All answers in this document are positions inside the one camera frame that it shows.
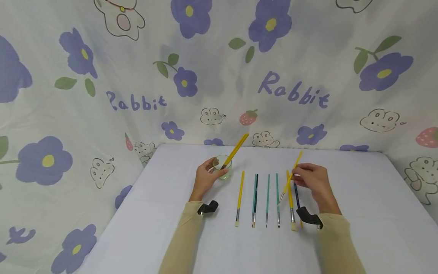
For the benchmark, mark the person's right forearm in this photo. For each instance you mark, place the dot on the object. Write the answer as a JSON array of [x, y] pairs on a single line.
[[338, 247]]

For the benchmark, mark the person's left hand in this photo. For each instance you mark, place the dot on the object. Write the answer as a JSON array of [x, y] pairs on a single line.
[[203, 180]]

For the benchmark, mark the clear glass cup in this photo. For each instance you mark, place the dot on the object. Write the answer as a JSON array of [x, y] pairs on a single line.
[[226, 173]]

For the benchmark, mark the person's right index finger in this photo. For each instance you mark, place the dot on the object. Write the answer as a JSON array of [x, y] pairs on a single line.
[[304, 166]]

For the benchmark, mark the person's right thumb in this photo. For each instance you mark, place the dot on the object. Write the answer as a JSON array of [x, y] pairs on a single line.
[[299, 178]]

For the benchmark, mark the person's left forearm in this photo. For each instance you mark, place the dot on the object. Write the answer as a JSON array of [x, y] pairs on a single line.
[[184, 243]]

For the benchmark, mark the teal paintbrush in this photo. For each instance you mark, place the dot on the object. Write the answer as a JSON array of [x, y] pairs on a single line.
[[254, 201], [267, 199], [278, 201]]

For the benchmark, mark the person's left index finger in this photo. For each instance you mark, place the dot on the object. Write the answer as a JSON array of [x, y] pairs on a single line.
[[211, 162]]

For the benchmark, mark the person's left thumb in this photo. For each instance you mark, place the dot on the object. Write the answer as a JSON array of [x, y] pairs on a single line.
[[219, 175]]

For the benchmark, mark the black wrist band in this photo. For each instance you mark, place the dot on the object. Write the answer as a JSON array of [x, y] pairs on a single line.
[[208, 207], [309, 218]]

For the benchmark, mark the dark blue paintbrush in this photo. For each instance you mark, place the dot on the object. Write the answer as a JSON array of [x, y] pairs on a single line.
[[297, 196]]

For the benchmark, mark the person's right hand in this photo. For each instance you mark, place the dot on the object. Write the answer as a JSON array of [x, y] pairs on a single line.
[[318, 186]]

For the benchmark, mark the dark green paintbrush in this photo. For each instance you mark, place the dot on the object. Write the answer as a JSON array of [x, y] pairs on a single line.
[[256, 194]]

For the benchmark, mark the yellow paintbrush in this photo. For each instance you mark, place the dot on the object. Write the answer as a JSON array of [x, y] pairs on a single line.
[[240, 196], [234, 151], [288, 183], [291, 203], [239, 147]]

